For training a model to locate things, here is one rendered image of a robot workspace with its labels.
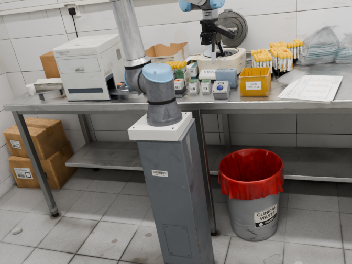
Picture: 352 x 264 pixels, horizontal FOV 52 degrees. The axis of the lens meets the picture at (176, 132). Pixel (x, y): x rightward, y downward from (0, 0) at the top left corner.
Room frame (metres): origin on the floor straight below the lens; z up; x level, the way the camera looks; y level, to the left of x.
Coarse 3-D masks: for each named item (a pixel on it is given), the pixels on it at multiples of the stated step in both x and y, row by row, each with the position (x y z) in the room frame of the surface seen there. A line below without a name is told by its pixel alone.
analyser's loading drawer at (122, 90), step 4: (124, 84) 1.86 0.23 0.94; (120, 88) 1.81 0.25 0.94; (124, 88) 1.85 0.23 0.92; (128, 88) 1.80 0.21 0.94; (112, 92) 1.84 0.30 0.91; (116, 92) 1.83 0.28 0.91; (120, 92) 1.82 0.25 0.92; (124, 92) 1.81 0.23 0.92; (128, 92) 1.79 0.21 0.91; (132, 92) 1.78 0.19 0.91; (136, 92) 1.77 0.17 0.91; (140, 92) 1.79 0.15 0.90
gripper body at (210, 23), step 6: (216, 18) 1.72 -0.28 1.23; (204, 24) 1.74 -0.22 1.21; (210, 24) 1.74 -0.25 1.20; (204, 30) 1.74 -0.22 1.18; (210, 30) 1.73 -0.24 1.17; (204, 36) 1.72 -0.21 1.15; (210, 36) 1.71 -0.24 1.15; (216, 36) 1.70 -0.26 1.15; (204, 42) 1.72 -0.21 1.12; (210, 42) 1.72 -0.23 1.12; (216, 42) 1.70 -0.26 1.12
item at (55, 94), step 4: (40, 92) 2.12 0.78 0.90; (44, 92) 2.01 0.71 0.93; (48, 92) 2.01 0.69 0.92; (52, 92) 2.02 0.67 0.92; (56, 92) 2.03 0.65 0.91; (60, 92) 2.05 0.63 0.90; (40, 96) 2.02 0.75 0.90; (44, 96) 2.01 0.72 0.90; (48, 96) 2.01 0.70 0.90; (52, 96) 2.01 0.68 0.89; (56, 96) 2.02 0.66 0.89; (44, 100) 2.02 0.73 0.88
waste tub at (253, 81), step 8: (248, 72) 1.68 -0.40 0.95; (256, 72) 1.67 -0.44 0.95; (264, 72) 1.65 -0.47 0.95; (240, 80) 1.57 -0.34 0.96; (248, 80) 1.56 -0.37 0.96; (256, 80) 1.54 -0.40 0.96; (264, 80) 1.53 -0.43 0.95; (240, 88) 1.57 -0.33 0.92; (248, 88) 1.56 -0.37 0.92; (256, 88) 1.55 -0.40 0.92; (264, 88) 1.53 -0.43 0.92; (240, 96) 1.58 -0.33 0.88
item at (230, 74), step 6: (216, 72) 1.72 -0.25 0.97; (222, 72) 1.71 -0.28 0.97; (228, 72) 1.69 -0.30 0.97; (234, 72) 1.68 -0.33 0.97; (216, 78) 1.72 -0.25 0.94; (222, 78) 1.71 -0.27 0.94; (228, 78) 1.69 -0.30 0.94; (234, 78) 1.68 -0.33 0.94; (234, 84) 1.68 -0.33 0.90; (234, 90) 1.66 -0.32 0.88
